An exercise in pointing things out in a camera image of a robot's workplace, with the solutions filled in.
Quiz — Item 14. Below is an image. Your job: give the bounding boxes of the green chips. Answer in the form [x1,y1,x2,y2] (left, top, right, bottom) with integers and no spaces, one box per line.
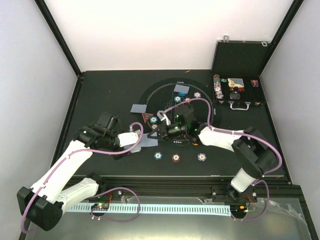
[149,116,158,125]
[174,96,181,103]

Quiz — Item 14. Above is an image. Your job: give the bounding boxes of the triangular red dealer button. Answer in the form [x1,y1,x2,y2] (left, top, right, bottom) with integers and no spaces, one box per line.
[141,112,154,123]

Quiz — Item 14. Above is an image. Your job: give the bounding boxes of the dealt card bottom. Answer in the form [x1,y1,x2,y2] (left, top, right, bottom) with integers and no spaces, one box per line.
[139,137,159,148]

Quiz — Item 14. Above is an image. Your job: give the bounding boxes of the dealt card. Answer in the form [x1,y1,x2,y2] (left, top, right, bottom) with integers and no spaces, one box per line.
[139,137,159,148]
[173,84,190,94]
[130,104,147,113]

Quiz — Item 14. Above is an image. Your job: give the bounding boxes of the red poker chip stack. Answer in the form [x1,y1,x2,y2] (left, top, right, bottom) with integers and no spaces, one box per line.
[171,153,181,163]

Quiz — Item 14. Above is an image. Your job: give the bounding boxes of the green poker chip stack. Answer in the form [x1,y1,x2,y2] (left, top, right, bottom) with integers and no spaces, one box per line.
[154,152,163,160]

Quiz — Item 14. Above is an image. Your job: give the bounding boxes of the purple poker chip stack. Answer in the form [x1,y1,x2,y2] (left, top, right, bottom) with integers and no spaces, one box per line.
[197,153,207,162]

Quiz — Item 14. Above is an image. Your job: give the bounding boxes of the blue round blind button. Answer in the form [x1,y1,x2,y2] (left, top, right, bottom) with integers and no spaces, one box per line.
[178,92,188,97]

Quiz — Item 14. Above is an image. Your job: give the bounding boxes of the purple chips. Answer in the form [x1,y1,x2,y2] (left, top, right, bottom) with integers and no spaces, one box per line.
[250,79,260,88]
[194,92,202,99]

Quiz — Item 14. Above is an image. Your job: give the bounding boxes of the dealt card top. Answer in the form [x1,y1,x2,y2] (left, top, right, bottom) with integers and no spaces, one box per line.
[173,84,190,94]

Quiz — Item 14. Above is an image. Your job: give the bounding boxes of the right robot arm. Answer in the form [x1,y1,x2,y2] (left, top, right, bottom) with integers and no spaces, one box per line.
[147,122,283,202]

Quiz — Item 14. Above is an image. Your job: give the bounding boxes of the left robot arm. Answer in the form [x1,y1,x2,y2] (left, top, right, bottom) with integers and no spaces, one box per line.
[16,118,121,234]

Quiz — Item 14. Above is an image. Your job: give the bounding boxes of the round black poker mat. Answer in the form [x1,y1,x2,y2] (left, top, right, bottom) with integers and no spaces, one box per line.
[139,77,222,150]

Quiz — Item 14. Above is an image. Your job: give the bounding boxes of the chip row in case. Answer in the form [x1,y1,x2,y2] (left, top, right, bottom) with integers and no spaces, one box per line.
[212,74,224,99]

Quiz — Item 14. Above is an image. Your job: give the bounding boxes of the black round button in case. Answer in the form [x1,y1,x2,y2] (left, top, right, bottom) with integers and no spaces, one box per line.
[229,91,241,100]

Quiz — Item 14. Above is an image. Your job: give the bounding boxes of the card deck in case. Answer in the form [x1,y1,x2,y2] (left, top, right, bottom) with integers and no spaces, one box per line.
[227,78,245,89]

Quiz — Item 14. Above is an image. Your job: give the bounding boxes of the red dice in case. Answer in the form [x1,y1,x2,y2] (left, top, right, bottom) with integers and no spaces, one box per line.
[229,87,245,92]

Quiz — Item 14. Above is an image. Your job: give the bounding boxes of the black poker set case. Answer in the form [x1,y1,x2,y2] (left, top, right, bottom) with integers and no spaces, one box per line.
[211,35,272,111]

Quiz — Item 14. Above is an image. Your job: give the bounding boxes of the purple chips in case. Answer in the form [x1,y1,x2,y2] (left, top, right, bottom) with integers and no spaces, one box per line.
[250,79,260,88]

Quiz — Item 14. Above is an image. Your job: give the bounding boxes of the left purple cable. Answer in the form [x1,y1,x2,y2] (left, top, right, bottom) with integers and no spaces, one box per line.
[20,122,145,235]

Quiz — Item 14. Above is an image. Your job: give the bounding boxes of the purple cable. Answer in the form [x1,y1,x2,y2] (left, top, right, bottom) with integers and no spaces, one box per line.
[159,97,283,223]
[20,122,145,235]

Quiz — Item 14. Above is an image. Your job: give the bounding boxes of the black aluminium front rail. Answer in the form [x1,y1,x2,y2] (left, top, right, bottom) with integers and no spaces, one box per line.
[102,175,232,197]

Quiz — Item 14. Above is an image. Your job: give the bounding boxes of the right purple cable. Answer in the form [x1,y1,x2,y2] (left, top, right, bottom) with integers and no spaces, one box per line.
[159,97,283,223]

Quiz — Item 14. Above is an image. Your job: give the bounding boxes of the white slotted cable duct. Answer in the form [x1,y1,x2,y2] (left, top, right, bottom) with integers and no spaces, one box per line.
[68,202,231,217]

